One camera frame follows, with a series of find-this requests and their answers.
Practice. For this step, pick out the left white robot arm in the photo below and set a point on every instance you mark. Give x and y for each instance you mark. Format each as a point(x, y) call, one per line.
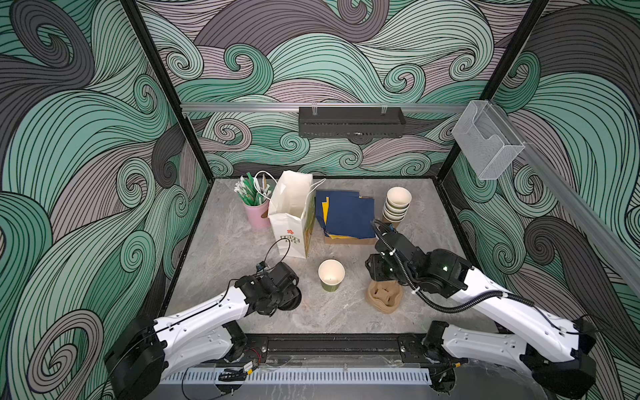
point(149, 350)

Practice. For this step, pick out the pink straw holder cup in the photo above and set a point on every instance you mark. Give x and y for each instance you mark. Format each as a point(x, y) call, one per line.
point(258, 216)

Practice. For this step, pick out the black coffee cup lid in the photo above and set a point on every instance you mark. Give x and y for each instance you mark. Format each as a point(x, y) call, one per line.
point(291, 299)

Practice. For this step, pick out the white paper takeout bag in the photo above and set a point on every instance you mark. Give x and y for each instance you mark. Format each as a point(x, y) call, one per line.
point(291, 213)

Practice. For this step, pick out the black enclosure corner post right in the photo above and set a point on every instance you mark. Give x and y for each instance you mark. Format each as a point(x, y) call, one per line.
point(514, 48)

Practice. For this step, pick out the black enclosure corner post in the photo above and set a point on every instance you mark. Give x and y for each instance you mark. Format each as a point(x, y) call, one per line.
point(514, 48)
point(143, 34)

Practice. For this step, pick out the brown pulp cup carrier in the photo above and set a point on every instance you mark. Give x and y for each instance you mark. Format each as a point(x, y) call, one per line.
point(385, 296)

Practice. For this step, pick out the green paper coffee cup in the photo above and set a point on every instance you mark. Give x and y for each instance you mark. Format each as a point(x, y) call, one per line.
point(331, 274)

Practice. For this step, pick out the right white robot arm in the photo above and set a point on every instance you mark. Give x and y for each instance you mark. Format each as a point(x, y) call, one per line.
point(553, 350)

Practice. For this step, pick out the black enclosure corner post left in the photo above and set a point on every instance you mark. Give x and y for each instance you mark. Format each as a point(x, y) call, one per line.
point(143, 34)

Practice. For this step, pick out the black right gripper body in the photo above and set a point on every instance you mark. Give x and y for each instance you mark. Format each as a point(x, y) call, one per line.
point(383, 269)

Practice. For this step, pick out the bundle of wrapped straws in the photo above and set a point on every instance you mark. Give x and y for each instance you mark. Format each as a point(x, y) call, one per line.
point(254, 190)

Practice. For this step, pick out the dark blue napkin stack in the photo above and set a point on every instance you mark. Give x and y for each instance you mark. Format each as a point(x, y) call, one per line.
point(345, 214)

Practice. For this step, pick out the grey aluminium rail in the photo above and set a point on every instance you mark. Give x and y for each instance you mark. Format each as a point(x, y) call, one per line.
point(255, 107)

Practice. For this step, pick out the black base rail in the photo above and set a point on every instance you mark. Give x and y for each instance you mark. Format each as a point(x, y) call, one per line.
point(405, 345)

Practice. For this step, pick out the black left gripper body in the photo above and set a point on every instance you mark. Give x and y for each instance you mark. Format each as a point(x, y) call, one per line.
point(277, 297)

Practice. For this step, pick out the black wall-mounted tray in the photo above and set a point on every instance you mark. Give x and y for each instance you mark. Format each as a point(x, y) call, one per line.
point(359, 123)

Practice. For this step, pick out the clear acrylic wall holder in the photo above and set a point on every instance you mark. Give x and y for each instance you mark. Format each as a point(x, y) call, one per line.
point(487, 139)

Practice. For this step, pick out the stack of paper cups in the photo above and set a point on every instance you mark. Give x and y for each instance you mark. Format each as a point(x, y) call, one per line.
point(397, 203)

